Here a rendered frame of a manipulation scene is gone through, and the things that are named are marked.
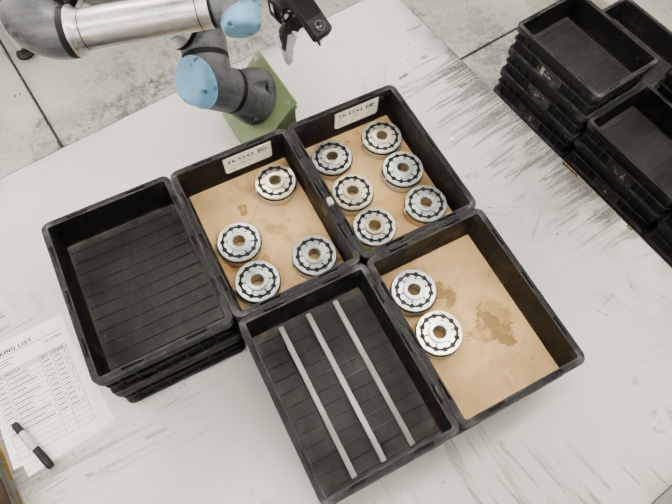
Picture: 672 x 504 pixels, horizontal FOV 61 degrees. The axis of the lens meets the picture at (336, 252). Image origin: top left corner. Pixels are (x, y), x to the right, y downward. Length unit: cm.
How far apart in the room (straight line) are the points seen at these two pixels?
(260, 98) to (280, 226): 35
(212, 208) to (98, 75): 163
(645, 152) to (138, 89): 211
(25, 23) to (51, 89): 176
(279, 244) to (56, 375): 61
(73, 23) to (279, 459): 98
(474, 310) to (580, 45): 133
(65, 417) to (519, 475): 104
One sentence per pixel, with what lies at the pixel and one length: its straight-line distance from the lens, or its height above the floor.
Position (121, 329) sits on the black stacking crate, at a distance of 137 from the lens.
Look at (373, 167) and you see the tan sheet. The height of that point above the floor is 83.
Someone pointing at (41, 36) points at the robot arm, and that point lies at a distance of 123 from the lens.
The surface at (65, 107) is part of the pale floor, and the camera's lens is 290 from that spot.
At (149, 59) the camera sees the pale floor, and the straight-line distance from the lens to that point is 296.
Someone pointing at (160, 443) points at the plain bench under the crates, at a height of 70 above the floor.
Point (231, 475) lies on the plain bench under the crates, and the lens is 138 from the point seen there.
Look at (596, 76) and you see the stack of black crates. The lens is 232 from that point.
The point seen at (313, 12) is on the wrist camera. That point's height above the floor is 120.
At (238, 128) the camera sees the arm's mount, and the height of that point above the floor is 75.
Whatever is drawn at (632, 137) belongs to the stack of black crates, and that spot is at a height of 38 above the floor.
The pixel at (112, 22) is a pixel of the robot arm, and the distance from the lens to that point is 119.
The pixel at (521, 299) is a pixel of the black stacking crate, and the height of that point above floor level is 86.
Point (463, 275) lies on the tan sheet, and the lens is 137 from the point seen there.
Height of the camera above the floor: 206
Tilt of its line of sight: 65 degrees down
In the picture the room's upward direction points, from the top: 2 degrees clockwise
